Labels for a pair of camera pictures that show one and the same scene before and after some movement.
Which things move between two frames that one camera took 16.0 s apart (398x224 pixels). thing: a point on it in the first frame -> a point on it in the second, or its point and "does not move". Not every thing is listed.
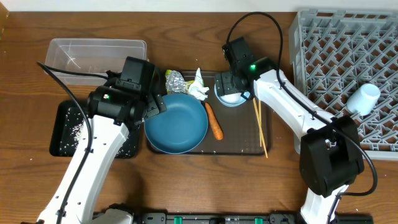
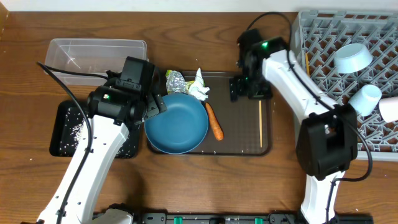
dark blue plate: x=181 y=127 does not move
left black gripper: x=157 y=102 does not move
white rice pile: x=74 y=121 does not move
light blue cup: x=362 y=101 does not move
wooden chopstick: x=260 y=127 -> x=307 y=64
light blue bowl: x=232 y=99 -> x=352 y=58
